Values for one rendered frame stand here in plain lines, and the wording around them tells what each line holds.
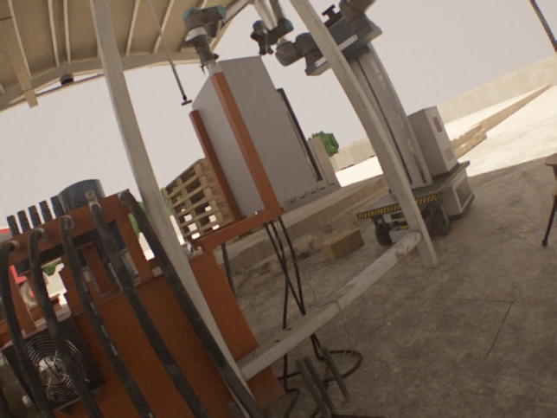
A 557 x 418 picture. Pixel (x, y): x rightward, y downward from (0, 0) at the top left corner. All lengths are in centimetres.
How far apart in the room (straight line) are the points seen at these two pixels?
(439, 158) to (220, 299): 187
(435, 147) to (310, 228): 144
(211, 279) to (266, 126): 59
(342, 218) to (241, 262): 120
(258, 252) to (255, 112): 175
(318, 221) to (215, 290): 222
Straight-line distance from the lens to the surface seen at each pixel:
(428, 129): 239
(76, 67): 774
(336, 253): 252
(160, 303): 98
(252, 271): 270
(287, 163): 119
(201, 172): 351
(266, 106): 124
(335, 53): 148
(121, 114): 92
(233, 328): 106
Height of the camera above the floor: 70
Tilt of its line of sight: 3 degrees down
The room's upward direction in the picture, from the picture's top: 23 degrees counter-clockwise
